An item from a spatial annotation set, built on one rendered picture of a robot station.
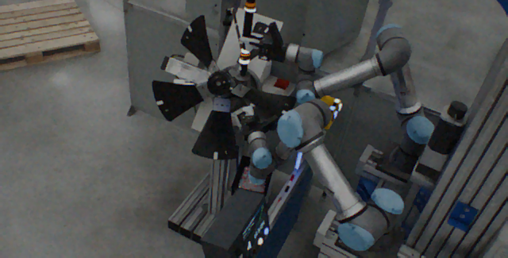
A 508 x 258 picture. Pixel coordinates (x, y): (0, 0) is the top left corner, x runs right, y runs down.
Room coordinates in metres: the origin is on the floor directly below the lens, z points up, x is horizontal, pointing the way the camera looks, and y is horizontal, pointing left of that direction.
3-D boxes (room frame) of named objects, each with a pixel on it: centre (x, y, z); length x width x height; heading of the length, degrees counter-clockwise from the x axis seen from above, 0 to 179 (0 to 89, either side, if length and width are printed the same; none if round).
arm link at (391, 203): (1.10, -0.52, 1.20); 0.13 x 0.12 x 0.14; 139
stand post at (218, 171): (1.87, 0.15, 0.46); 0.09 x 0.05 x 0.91; 68
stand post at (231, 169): (2.09, 0.07, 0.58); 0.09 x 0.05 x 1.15; 68
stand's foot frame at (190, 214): (1.96, 0.12, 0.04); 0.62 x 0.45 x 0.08; 158
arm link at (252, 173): (1.34, -0.07, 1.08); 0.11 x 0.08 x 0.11; 139
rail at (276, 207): (1.50, -0.23, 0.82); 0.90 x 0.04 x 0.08; 158
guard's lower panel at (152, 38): (2.39, -0.21, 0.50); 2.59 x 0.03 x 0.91; 68
